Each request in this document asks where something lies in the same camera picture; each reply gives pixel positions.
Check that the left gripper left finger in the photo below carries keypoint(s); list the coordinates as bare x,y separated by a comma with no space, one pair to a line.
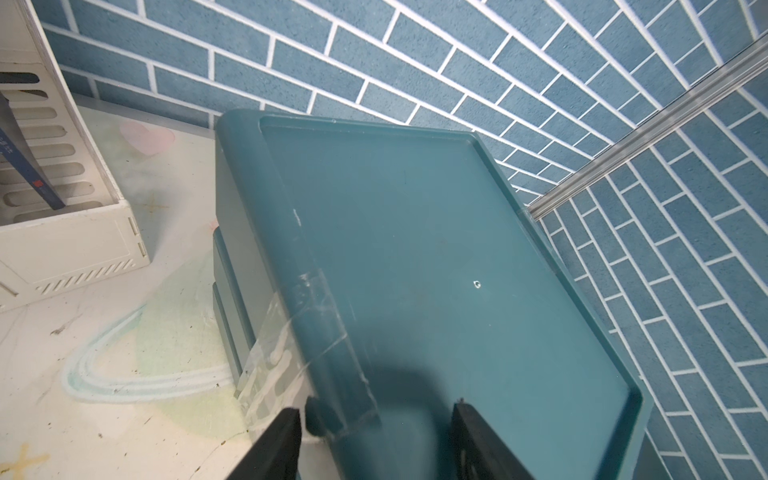
275,454

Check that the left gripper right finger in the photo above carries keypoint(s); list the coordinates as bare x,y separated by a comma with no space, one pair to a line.
478,451

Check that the teal plastic drawer cabinet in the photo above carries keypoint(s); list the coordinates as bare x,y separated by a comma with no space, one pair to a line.
447,288

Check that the cream file organizer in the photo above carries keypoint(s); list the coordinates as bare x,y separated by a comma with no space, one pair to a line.
66,224

